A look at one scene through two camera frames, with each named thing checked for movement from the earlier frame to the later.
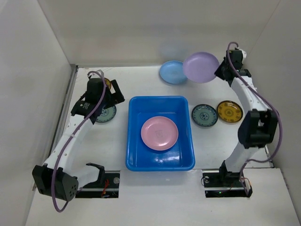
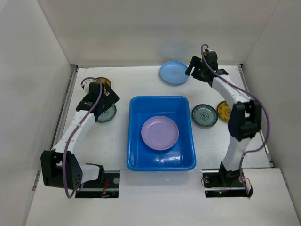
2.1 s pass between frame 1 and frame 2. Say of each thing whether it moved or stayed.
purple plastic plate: moved
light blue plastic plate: stayed
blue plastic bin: stayed
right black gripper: moved
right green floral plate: stayed
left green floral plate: stayed
